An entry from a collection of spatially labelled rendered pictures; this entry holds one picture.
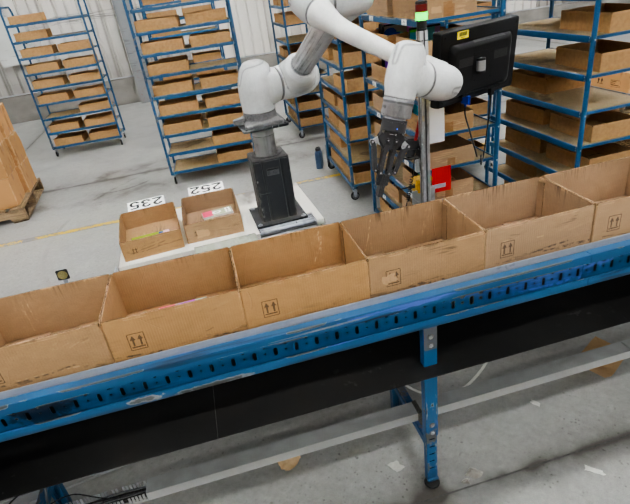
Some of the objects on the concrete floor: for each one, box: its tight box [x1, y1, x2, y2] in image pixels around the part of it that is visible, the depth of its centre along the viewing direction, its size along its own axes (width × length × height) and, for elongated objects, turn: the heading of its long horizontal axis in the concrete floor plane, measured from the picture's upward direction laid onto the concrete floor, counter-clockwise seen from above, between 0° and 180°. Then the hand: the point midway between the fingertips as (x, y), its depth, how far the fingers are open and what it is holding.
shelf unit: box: [485, 0, 630, 184], centre depth 324 cm, size 98×49×196 cm, turn 28°
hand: (381, 185), depth 154 cm, fingers closed
